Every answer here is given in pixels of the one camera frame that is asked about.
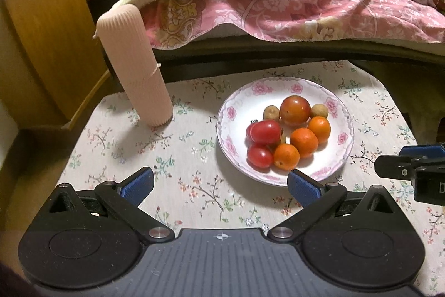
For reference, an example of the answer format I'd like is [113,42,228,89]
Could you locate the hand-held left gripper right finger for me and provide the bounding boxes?
[268,169,402,244]

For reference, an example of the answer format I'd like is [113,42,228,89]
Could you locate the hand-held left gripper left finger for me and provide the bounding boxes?
[38,166,175,244]

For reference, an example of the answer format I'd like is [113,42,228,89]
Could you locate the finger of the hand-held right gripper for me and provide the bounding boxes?
[375,156,445,180]
[399,143,445,158]

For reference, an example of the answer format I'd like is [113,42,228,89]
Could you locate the small orange tangerine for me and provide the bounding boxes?
[273,143,300,170]
[308,116,331,143]

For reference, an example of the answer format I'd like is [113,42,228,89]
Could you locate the white plate with pink flowers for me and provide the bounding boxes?
[216,77,354,187]

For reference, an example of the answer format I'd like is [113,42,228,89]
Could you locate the large orange tangerine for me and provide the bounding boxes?
[290,128,319,158]

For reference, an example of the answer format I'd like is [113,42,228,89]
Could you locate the red cherry tomato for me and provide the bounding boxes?
[247,145,274,169]
[249,119,283,145]

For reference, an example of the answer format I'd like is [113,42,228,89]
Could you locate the large red tomato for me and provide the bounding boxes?
[280,96,312,127]

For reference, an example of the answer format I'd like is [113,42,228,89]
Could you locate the brown longan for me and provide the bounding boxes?
[263,105,280,121]
[310,104,329,119]

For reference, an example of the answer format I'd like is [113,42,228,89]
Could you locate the floral beige tablecloth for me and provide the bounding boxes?
[59,60,445,287]

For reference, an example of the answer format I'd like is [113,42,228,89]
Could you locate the pink ribbed cylinder bottle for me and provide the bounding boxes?
[93,4,174,127]

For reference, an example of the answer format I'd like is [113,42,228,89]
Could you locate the pink patterned bedsheet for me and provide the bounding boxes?
[141,0,445,50]

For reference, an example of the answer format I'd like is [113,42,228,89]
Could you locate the wooden cabinet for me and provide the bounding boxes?
[0,0,165,131]

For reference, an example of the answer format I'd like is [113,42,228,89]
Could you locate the dark bed frame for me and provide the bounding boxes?
[153,36,445,117]

